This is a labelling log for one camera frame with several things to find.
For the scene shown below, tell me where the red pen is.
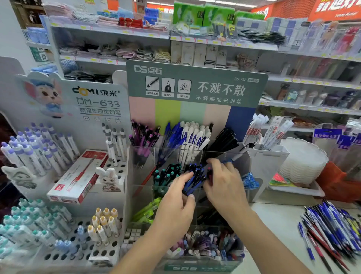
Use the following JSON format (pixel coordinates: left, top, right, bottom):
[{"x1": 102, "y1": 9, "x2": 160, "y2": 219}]
[{"x1": 133, "y1": 166, "x2": 157, "y2": 198}]

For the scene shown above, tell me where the pile of black packaged items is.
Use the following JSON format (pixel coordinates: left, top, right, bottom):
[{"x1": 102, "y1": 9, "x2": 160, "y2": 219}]
[{"x1": 64, "y1": 70, "x2": 114, "y2": 84}]

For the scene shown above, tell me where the group of teal tipped pens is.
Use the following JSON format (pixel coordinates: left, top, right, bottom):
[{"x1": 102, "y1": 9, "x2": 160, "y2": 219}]
[{"x1": 152, "y1": 163, "x2": 183, "y2": 196}]

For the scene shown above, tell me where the group of white blue pens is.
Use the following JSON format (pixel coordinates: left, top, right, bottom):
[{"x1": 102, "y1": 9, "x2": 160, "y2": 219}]
[{"x1": 179, "y1": 120, "x2": 212, "y2": 167}]

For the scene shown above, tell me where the green pastel header display board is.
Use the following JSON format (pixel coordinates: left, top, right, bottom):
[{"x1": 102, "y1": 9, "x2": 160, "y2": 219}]
[{"x1": 126, "y1": 59, "x2": 268, "y2": 142}]

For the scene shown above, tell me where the row of white erasers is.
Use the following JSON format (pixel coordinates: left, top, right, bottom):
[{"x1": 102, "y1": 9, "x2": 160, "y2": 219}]
[{"x1": 121, "y1": 228, "x2": 143, "y2": 256}]

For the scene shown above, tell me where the group of purple black pens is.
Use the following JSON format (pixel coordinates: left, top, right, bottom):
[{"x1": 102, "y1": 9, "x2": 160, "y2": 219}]
[{"x1": 129, "y1": 120, "x2": 161, "y2": 167}]

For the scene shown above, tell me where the group of grey capped pens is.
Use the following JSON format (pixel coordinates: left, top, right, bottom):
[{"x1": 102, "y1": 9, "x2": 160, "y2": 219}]
[{"x1": 101, "y1": 122, "x2": 128, "y2": 167}]

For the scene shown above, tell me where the white cartoon pen display stand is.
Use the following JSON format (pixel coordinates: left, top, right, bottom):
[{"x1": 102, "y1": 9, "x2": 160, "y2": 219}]
[{"x1": 0, "y1": 56, "x2": 133, "y2": 274}]

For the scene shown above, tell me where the row of blue label packets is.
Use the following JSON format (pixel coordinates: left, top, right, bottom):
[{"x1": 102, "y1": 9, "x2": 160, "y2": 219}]
[{"x1": 312, "y1": 124, "x2": 361, "y2": 173}]

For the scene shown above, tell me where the row of white boxed socks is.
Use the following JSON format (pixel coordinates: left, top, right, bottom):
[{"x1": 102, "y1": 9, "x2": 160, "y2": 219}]
[{"x1": 170, "y1": 40, "x2": 228, "y2": 69}]

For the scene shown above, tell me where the group of all black pens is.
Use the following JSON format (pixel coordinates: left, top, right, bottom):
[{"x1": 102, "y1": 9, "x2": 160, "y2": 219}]
[{"x1": 202, "y1": 127, "x2": 256, "y2": 163}]

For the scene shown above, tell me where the group of glittery blue pens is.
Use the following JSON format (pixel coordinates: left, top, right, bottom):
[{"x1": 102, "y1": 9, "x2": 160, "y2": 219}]
[{"x1": 242, "y1": 172, "x2": 260, "y2": 190}]

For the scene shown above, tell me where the row of folded cloths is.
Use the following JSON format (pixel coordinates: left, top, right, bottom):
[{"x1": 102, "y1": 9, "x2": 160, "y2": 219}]
[{"x1": 59, "y1": 42, "x2": 171, "y2": 64}]

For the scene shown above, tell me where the group of purple capped pens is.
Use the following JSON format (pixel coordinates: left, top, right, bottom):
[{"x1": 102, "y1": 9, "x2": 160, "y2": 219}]
[{"x1": 0, "y1": 122, "x2": 81, "y2": 177}]

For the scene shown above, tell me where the red and white pen box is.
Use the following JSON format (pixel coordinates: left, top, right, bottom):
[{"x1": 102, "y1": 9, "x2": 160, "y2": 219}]
[{"x1": 46, "y1": 149, "x2": 109, "y2": 204}]

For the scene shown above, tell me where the group of bright blue pens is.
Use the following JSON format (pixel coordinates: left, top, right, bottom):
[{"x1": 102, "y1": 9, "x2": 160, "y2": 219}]
[{"x1": 157, "y1": 122, "x2": 184, "y2": 167}]

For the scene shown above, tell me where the white tray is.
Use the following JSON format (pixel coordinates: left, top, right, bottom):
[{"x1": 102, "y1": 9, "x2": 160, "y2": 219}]
[{"x1": 268, "y1": 180, "x2": 326, "y2": 198}]

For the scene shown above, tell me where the clear acrylic pen display rack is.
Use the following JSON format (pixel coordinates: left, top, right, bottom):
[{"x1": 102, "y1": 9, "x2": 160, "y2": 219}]
[{"x1": 121, "y1": 145, "x2": 252, "y2": 274}]

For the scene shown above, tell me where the group of yellow capped pens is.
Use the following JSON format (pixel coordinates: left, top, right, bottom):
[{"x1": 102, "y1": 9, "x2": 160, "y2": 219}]
[{"x1": 87, "y1": 208, "x2": 122, "y2": 247}]

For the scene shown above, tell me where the bundle of white refill packets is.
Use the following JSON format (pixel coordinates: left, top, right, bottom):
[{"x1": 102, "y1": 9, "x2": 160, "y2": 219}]
[{"x1": 243, "y1": 113, "x2": 294, "y2": 151}]

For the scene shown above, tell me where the colourful packet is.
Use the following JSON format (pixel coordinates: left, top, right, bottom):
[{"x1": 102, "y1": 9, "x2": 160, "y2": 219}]
[{"x1": 269, "y1": 172, "x2": 295, "y2": 187}]

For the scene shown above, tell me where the stack of white scalloped plates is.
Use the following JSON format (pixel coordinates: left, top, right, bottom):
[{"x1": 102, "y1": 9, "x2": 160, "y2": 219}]
[{"x1": 279, "y1": 137, "x2": 329, "y2": 186}]

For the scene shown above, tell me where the person's right forearm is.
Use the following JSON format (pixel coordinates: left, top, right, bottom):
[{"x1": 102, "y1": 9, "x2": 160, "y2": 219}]
[{"x1": 234, "y1": 208, "x2": 313, "y2": 274}]

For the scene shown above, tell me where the bin of mixed pastel pens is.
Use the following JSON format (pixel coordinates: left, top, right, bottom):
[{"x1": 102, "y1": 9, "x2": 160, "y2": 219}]
[{"x1": 166, "y1": 228, "x2": 245, "y2": 262}]

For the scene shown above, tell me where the orange bag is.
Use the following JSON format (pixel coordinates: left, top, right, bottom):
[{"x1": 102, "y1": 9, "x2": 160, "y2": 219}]
[{"x1": 315, "y1": 161, "x2": 361, "y2": 204}]

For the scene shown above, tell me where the stack of green tissue packs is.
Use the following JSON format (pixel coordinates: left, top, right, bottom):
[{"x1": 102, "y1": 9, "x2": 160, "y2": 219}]
[{"x1": 172, "y1": 1, "x2": 265, "y2": 26}]

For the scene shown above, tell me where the group of green pens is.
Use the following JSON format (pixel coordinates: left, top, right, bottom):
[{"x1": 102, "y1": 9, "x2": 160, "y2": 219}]
[{"x1": 131, "y1": 197, "x2": 162, "y2": 224}]

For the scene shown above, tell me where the group of teal capped pens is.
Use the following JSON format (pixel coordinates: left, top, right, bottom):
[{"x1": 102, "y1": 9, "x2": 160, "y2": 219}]
[{"x1": 0, "y1": 198, "x2": 74, "y2": 258}]

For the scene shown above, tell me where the person's right hand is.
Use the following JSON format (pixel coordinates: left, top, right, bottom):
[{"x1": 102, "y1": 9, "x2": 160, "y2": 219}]
[{"x1": 203, "y1": 158, "x2": 252, "y2": 224}]

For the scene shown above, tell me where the white plastic holder box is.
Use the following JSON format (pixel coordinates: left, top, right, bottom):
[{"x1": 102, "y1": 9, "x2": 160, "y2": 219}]
[{"x1": 248, "y1": 143, "x2": 290, "y2": 203}]

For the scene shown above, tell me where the person's left forearm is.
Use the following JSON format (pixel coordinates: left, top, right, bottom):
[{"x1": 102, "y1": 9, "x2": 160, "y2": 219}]
[{"x1": 109, "y1": 226, "x2": 182, "y2": 274}]

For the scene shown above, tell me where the pile of loose pens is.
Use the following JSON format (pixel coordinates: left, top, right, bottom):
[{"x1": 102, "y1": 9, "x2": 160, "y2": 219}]
[{"x1": 297, "y1": 200, "x2": 361, "y2": 274}]

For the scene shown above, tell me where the bunch of dark blue pens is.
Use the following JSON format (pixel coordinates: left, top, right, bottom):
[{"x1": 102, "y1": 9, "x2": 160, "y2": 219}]
[{"x1": 182, "y1": 163, "x2": 210, "y2": 197}]

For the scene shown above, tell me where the white rabbit cartoon cutout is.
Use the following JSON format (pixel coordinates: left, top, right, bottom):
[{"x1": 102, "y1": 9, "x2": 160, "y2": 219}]
[{"x1": 95, "y1": 167, "x2": 122, "y2": 193}]

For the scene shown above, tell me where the grey cartoon animal cutout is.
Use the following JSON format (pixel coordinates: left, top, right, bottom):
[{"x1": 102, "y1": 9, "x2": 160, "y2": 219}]
[{"x1": 1, "y1": 165, "x2": 38, "y2": 189}]

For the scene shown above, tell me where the white store shelving unit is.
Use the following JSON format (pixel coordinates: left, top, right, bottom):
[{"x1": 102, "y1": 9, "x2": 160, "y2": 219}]
[{"x1": 22, "y1": 15, "x2": 361, "y2": 134}]

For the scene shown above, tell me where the person's left hand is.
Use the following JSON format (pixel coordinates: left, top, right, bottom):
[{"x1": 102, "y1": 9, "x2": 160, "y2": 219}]
[{"x1": 152, "y1": 171, "x2": 196, "y2": 244}]

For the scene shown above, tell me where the orange store sign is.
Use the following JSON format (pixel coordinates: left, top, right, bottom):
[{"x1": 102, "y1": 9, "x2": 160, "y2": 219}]
[{"x1": 250, "y1": 0, "x2": 361, "y2": 22}]

